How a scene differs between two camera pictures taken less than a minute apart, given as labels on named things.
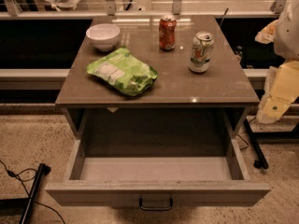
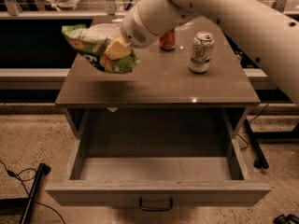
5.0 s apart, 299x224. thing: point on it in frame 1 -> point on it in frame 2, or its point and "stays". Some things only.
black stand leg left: x=42 y=171 stays
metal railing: x=8 y=7 stays
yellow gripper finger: x=281 y=90 -> x=135 y=34
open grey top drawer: x=156 y=174 stays
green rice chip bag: x=128 y=72 -> x=92 y=43
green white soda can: x=201 y=52 stays
